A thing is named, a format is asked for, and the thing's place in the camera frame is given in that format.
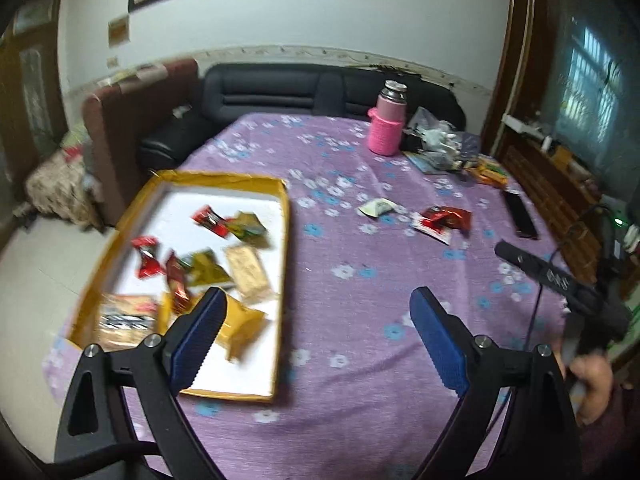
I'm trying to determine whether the large yellow snack bag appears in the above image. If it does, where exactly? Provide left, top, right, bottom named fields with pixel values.
left=160, top=290, right=267, bottom=362

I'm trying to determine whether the long red snack bar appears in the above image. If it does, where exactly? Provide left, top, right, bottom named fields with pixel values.
left=165, top=250, right=191, bottom=315

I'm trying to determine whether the small red candy packet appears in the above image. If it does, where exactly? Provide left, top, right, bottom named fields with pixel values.
left=131, top=236, right=165, bottom=280

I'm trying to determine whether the green-gold snack packet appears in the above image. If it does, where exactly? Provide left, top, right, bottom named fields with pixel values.
left=180, top=249, right=234, bottom=288

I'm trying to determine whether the clear biscuit packet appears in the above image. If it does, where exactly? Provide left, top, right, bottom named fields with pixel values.
left=224, top=244, right=273, bottom=304

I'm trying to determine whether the gold cardboard tray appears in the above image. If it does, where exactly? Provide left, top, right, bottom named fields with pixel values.
left=66, top=170, right=290, bottom=402

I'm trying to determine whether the orange-red snack packet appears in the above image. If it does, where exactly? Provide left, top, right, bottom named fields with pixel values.
left=421, top=206, right=472, bottom=235

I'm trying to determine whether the black smartphone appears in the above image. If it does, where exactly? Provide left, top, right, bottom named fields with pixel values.
left=501, top=190, right=539, bottom=240

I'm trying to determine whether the olive gold snack packet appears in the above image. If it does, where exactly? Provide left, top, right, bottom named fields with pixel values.
left=224, top=211, right=268, bottom=247

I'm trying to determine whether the orange biscuit box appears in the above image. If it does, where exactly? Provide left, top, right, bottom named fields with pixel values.
left=469, top=156, right=509, bottom=190

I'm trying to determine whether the purple floral tablecloth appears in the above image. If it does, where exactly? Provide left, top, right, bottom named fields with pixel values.
left=46, top=114, right=564, bottom=479

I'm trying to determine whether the patterned blanket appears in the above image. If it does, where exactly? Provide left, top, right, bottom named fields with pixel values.
left=25, top=145, right=105, bottom=231

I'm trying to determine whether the clear plastic bag clutter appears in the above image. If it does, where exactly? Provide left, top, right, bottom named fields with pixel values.
left=399, top=107, right=480, bottom=174

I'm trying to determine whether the white-green small packet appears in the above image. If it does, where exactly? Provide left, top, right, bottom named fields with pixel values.
left=358, top=197, right=398, bottom=219

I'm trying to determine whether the brown armchair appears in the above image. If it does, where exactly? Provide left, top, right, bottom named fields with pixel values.
left=81, top=58, right=198, bottom=226

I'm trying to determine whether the wooden glass door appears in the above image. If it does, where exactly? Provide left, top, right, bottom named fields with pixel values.
left=1, top=0, right=67, bottom=244

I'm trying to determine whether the pink thermos with knit sleeve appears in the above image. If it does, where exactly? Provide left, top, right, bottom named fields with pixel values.
left=367, top=80, right=407, bottom=156

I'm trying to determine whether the black leather sofa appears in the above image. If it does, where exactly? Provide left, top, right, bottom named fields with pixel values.
left=137, top=63, right=466, bottom=170

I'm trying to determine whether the black cable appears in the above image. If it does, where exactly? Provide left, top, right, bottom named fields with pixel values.
left=522, top=204, right=614, bottom=356

